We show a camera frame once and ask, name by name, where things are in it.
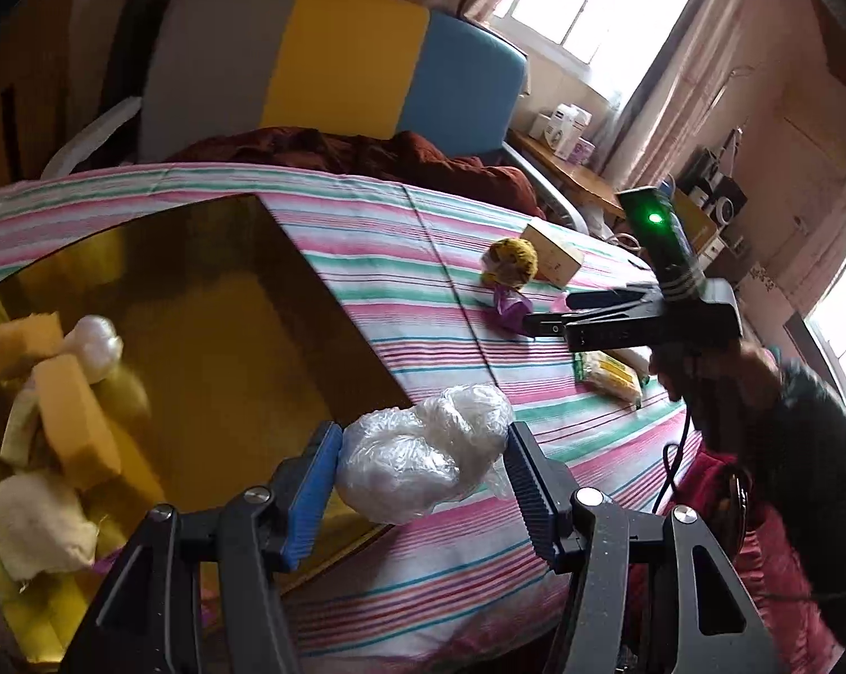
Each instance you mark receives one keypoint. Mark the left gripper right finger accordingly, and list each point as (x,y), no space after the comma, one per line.
(697,615)

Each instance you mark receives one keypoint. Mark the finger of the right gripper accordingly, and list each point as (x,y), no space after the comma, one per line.
(586,300)
(633,325)

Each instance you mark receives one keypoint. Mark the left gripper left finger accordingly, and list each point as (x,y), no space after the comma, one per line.
(147,616)

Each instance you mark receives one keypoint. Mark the Weidan biscuit packet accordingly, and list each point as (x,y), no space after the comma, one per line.
(602,372)

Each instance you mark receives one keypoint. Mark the white cardboard box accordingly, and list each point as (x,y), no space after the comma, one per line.
(557,261)

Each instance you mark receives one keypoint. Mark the purple snack packet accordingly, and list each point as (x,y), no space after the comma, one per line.
(512,308)

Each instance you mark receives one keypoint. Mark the yellow tiger plush toy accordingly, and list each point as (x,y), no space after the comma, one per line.
(509,262)

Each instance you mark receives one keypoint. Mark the cream fluffy cloth pouch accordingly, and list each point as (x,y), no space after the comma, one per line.
(42,526)

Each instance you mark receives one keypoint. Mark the yellow sponge block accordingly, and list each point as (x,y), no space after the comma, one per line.
(74,423)
(27,341)

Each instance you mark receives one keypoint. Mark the large white plastic bag ball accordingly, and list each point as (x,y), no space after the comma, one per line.
(398,464)

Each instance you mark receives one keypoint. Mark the green white carton box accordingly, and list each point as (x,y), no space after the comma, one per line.
(21,427)

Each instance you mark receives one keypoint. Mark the person right hand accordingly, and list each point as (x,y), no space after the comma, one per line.
(726,390)

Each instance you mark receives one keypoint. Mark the red quilt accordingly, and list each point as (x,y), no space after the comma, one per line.
(753,537)

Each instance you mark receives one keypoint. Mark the wooden desk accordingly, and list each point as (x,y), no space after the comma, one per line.
(576,182)

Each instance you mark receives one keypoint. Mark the white boxes on desk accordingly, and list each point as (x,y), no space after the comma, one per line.
(561,130)

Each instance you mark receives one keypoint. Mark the pink curtain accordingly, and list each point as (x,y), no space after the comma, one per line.
(641,67)

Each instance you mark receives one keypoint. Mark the striped bed sheet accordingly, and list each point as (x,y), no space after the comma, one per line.
(464,583)

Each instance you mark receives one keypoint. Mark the dark red blanket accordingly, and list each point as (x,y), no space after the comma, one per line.
(407,158)

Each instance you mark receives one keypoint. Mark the grey yellow blue headboard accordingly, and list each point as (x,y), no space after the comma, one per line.
(345,67)

